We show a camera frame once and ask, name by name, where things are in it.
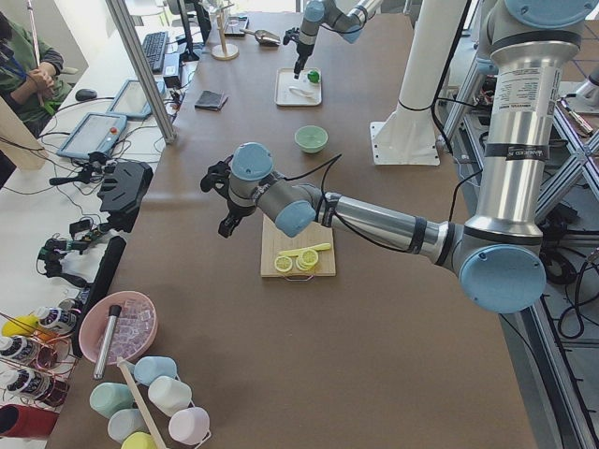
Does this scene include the green cup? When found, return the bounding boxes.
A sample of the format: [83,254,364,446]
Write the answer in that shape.
[89,383,134,419]

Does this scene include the seated person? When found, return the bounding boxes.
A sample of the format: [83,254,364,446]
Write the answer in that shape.
[1,16,72,137]

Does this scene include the cream rabbit tray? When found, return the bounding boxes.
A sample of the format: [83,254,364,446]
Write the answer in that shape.
[274,67,322,107]

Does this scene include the far teach pendant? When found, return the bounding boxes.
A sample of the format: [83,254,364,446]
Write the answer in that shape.
[107,79,152,121]

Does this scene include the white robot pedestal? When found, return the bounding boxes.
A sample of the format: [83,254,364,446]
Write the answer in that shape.
[371,0,470,166]

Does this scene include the aluminium frame post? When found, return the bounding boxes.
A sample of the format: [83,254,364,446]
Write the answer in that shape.
[106,0,176,144]

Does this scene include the green lime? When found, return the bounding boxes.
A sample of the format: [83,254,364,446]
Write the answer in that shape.
[306,70,321,84]

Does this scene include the white cup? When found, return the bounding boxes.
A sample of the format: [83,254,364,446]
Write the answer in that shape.
[148,376,193,416]

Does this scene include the wooden mug tree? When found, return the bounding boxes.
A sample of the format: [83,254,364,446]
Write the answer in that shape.
[200,1,239,61]

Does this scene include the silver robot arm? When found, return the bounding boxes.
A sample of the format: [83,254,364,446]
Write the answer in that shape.
[201,1,594,313]
[284,0,382,79]

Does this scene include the stacked lemon slices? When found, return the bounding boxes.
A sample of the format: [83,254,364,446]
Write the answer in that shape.
[296,251,319,271]

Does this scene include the mint green bowl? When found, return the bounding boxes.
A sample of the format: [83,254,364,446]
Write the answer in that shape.
[294,125,329,154]

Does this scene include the pink bowl with ice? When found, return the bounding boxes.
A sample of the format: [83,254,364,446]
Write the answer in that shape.
[79,291,158,365]

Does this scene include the black computer mouse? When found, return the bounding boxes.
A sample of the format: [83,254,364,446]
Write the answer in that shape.
[75,89,97,102]

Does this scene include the pink cup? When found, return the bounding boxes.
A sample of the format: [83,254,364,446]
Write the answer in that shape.
[168,407,212,445]

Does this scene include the light blue cup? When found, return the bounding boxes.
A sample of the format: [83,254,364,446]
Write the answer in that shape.
[108,408,148,443]

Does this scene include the yellow plastic knife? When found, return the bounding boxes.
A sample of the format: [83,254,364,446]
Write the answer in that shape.
[278,242,332,257]

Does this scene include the teach pendant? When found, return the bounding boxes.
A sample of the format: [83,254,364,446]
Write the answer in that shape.
[107,79,152,121]
[56,112,127,160]

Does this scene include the white ceramic spoon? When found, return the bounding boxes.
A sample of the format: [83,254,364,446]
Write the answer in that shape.
[288,86,315,98]

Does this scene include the metal muddler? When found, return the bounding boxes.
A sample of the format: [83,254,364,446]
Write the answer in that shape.
[93,305,122,381]

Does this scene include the black monitor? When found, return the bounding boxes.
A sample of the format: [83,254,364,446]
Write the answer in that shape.
[177,0,212,62]

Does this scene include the lemon slice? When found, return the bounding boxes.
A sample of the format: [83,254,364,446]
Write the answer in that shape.
[273,255,294,273]

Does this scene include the yellow cup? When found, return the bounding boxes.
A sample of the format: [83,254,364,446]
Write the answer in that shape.
[121,431,157,449]

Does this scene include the bamboo cutting board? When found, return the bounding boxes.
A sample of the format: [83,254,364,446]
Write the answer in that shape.
[260,216,336,279]

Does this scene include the near teach pendant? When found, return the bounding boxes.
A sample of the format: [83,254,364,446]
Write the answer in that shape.
[56,112,127,160]

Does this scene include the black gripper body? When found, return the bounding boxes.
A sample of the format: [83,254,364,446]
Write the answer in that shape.
[226,185,256,224]
[295,41,313,68]

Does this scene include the metal scoop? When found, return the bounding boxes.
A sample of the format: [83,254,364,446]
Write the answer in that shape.
[240,28,281,47]

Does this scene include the grey folded cloth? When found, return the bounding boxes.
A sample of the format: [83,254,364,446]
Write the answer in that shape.
[194,90,228,111]

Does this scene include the black keyboard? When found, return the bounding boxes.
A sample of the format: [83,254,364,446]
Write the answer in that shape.
[141,31,168,73]

